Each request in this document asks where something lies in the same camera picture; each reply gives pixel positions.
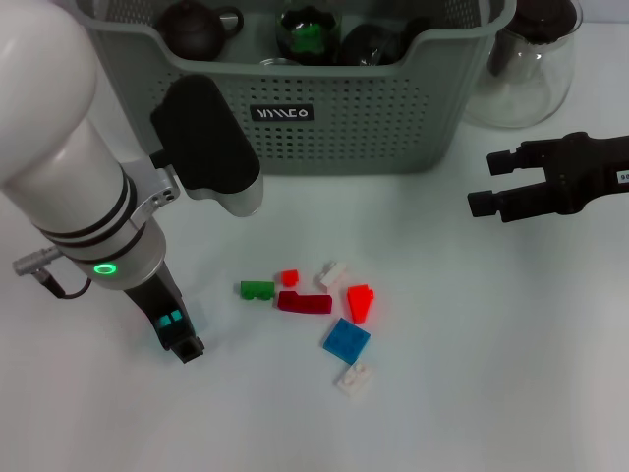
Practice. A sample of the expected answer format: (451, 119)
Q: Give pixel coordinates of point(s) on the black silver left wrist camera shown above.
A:
(206, 142)

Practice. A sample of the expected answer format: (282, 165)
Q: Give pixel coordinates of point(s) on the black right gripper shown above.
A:
(585, 172)

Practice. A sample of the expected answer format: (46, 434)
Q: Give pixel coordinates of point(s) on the teal square toy brick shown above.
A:
(161, 322)

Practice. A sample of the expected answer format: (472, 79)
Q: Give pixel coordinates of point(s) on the white flat two-stud plate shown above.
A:
(356, 381)

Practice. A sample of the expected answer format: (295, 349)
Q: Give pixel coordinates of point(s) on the blue square toy plate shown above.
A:
(346, 340)

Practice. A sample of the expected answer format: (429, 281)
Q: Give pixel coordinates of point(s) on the red slope toy brick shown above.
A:
(360, 302)

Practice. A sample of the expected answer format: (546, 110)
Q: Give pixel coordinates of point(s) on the white toy brick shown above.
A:
(334, 275)

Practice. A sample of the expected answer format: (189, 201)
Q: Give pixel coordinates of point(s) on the black clay teapot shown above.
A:
(191, 29)

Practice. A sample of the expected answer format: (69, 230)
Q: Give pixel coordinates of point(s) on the glass carafe with black lid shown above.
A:
(531, 83)

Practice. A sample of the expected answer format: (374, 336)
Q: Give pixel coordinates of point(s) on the grey-green perforated storage bin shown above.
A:
(393, 123)

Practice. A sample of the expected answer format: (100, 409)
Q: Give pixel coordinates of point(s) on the dark red toy brick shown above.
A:
(304, 302)

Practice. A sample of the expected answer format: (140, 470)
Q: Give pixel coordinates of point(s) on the small red cube brick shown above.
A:
(290, 277)

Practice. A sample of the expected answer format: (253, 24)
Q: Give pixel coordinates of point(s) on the green toy brick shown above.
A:
(307, 39)
(255, 290)

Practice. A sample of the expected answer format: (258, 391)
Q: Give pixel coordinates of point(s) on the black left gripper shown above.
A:
(152, 300)

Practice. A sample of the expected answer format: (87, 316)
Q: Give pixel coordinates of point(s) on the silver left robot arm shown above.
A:
(59, 147)

